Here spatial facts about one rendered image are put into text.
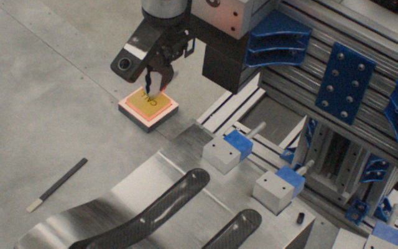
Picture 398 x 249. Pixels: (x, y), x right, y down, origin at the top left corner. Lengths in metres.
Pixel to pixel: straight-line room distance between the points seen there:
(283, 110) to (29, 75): 0.99
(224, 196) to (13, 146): 0.39
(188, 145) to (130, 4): 1.64
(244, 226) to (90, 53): 0.53
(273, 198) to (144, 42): 0.33
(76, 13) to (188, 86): 0.52
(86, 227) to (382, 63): 0.64
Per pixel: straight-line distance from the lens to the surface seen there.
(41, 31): 1.57
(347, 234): 1.25
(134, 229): 1.17
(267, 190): 1.18
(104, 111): 1.42
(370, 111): 1.53
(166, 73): 1.30
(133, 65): 1.24
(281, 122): 2.23
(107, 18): 2.79
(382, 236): 1.25
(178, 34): 1.30
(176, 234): 1.16
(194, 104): 2.52
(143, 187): 1.21
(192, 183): 1.22
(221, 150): 1.22
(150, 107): 1.38
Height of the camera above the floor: 1.87
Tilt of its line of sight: 49 degrees down
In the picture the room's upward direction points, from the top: 8 degrees clockwise
